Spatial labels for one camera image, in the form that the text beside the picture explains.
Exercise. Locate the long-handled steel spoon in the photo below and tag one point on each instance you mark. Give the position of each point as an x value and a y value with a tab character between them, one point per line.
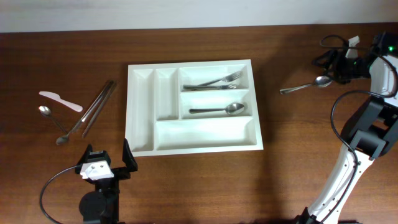
64	139

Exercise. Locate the white plastic knife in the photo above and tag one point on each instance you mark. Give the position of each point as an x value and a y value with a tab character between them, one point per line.
57	98

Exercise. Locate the white plastic cutlery tray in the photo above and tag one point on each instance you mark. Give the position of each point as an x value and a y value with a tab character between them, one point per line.
157	119

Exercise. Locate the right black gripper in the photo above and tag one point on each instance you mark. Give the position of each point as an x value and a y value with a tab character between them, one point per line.
337	66

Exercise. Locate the steel kitchen tongs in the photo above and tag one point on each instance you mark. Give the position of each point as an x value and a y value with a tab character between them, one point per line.
100	107

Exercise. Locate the steel spoon pointing down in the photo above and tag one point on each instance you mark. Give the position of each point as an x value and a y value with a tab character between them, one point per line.
321	82

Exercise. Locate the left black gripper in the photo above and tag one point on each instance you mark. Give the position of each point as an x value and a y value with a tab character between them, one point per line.
118	173

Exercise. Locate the left black arm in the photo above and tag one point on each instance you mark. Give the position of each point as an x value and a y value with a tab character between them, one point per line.
102	204

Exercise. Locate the steel spoon pointing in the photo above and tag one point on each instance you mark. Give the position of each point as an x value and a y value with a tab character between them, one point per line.
231	109

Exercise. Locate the steel fork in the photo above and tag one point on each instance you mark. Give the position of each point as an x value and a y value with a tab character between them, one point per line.
229	78
209	87

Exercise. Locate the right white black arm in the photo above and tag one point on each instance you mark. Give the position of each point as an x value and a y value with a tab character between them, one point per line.
371	132

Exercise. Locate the small steel teaspoon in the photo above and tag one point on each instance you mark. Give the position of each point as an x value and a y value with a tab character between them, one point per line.
46	112

